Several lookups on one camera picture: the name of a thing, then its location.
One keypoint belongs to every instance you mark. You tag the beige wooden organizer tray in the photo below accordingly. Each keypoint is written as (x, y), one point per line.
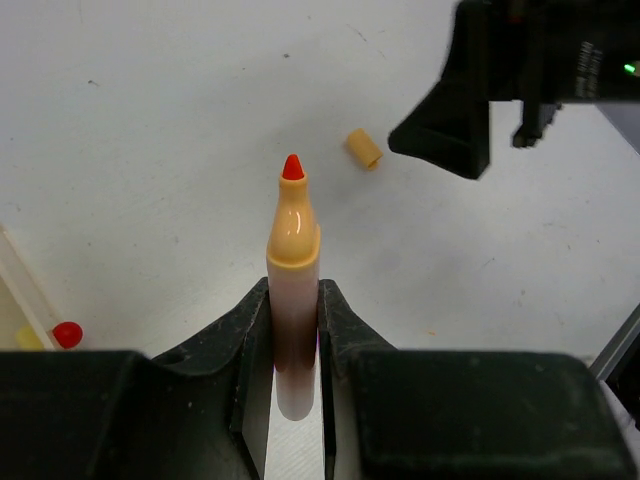
(25, 291)

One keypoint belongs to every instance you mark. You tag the aluminium table rail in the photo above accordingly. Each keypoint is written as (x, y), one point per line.
(615, 350)

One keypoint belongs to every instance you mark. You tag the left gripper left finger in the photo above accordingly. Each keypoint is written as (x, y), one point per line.
(198, 411)

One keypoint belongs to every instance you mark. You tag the red tray knob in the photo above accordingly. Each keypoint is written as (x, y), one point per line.
(68, 334)

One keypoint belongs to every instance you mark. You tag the orange highlighter pen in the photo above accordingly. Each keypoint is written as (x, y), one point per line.
(292, 260)

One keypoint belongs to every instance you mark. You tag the orange highlighter cap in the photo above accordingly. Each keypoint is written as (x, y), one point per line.
(365, 151)

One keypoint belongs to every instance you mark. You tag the yellow highlighter pen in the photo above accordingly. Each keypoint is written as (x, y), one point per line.
(28, 340)

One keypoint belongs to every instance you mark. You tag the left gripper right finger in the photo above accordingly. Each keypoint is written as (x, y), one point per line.
(435, 414)

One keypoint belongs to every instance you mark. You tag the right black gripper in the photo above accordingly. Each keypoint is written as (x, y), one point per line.
(562, 51)

